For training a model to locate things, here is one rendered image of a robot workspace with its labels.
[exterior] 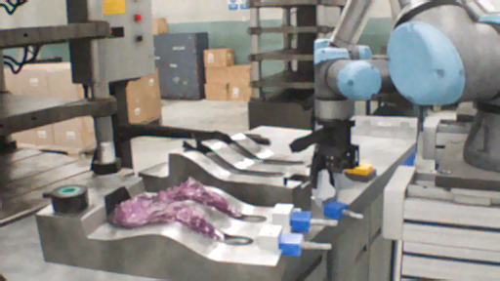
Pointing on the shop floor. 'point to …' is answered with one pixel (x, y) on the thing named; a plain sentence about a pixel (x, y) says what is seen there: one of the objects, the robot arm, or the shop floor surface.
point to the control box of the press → (116, 55)
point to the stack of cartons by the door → (226, 77)
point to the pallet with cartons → (145, 100)
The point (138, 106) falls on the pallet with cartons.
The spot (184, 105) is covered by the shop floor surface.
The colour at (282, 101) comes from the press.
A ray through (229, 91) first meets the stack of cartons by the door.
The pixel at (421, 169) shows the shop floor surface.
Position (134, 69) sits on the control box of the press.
